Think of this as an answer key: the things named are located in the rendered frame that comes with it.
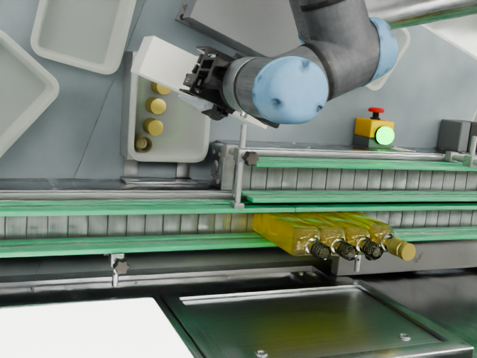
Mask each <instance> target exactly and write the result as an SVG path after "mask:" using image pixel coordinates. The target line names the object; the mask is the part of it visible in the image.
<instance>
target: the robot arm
mask: <svg viewBox="0 0 477 358"><path fill-rule="evenodd" d="M289 2H290V6H291V9H292V14H293V16H294V20H295V24H296V26H297V31H298V38H299V40H300V41H301V43H302V45H300V46H299V47H298V48H295V49H293V50H290V51H288V52H286V53H283V54H281V55H278V56H275V57H273V58H264V57H244V56H242V55H240V54H238V53H235V55H234V56H233V57H231V56H229V55H227V54H224V53H222V52H220V51H218V50H216V49H214V48H212V47H210V46H197V47H196V48H197V49H198V51H200V52H201V53H204V54H199V58H198V60H197V63H198V64H199V65H195V66H194V68H193V69H192V71H191V72H192V74H189V73H187V74H186V77H185V80H184V82H183V85H185V86H187V87H189V90H188V89H180V88H179V91H181V92H184V93H186V94H188V95H185V94H179V95H178V97H179V98H180V99H182V100H183V101H185V102H187V103H189V104H191V105H192V106H194V107H195V109H196V110H197V111H199V112H201V113H203V114H205V115H207V116H208V117H209V118H210V119H213V120H215V121H219V120H221V119H223V118H224V117H227V116H228V115H229V113H230V114H233V113H234V112H235V111H238V112H240V117H242V118H244V119H246V118H247V116H248V114H249V115H251V116H252V117H253V118H255V119H257V120H259V121H260V122H261V123H263V124H265V125H268V126H271V127H273V128H275V129H277V128H278V127H279V125H280V124H303V123H306V122H308V121H310V120H312V119H313V118H315V117H316V116H317V115H318V113H320V111H321V110H322V108H323V107H324V105H325V103H326V102H328V101H329V100H331V99H334V98H336V97H338V96H340V95H343V94H345V93H347V92H350V91H351V90H354V89H356V88H358V87H363V86H366V85H368V84H370V83H371V82H372V81H374V80H376V79H378V78H379V77H382V76H383V75H384V74H386V73H387V72H389V71H391V70H392V69H393V67H394V66H395V64H396V61H397V58H398V42H397V40H396V37H395V35H394V34H392V33H391V30H395V29H399V28H407V27H410V26H418V25H422V24H426V23H432V22H437V21H443V20H447V19H452V18H458V17H462V16H470V15H474V14H477V0H289ZM189 95H191V96H189Z"/></svg>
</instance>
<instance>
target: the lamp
mask: <svg viewBox="0 0 477 358"><path fill-rule="evenodd" d="M394 136H395V135H394V132H393V130H392V129H391V128H389V127H386V126H380V127H378V128H377V129H376V131H375V135H374V137H375V141H376V142H377V143H379V144H385V145H388V144H389V143H391V142H392V141H393V139H394Z"/></svg>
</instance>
